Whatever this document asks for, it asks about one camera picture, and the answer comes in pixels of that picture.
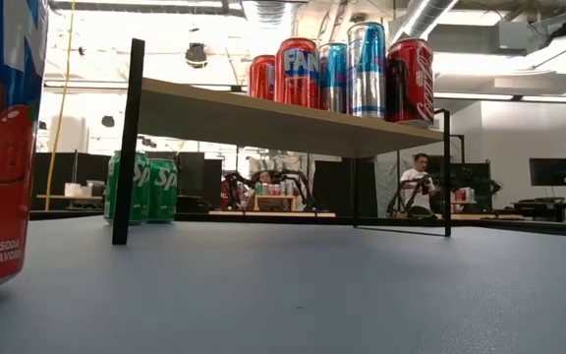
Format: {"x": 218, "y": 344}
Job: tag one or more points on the blue silver Red Bull can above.
{"x": 333, "y": 78}
{"x": 366, "y": 69}

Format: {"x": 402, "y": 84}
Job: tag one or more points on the white box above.
{"x": 73, "y": 190}

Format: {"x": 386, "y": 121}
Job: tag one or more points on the small wooden background shelf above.
{"x": 275, "y": 198}

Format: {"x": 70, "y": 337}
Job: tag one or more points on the thin wooden board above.
{"x": 67, "y": 197}

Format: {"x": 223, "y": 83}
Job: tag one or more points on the black monitor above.
{"x": 552, "y": 172}

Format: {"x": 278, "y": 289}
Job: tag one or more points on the wooden shelf black metal frame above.
{"x": 283, "y": 123}

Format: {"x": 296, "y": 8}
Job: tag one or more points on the red soda can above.
{"x": 410, "y": 83}
{"x": 261, "y": 78}
{"x": 297, "y": 74}

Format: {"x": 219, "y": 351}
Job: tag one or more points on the black partition panel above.
{"x": 344, "y": 189}

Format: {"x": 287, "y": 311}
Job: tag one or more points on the black ceiling fixture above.
{"x": 196, "y": 55}

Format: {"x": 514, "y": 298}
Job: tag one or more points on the person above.
{"x": 265, "y": 177}
{"x": 418, "y": 189}

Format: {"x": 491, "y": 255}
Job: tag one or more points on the black background robot arm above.
{"x": 236, "y": 187}
{"x": 302, "y": 187}
{"x": 479, "y": 183}
{"x": 398, "y": 196}

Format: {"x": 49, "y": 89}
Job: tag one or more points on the silver ceiling duct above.
{"x": 425, "y": 17}

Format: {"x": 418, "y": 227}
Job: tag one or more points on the black desk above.
{"x": 548, "y": 206}

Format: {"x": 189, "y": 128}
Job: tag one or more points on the black metal table frame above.
{"x": 263, "y": 216}

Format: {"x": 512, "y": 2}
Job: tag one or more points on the white ceiling light strip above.
{"x": 509, "y": 97}

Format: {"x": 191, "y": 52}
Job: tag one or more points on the green Sprite can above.
{"x": 162, "y": 192}
{"x": 141, "y": 196}

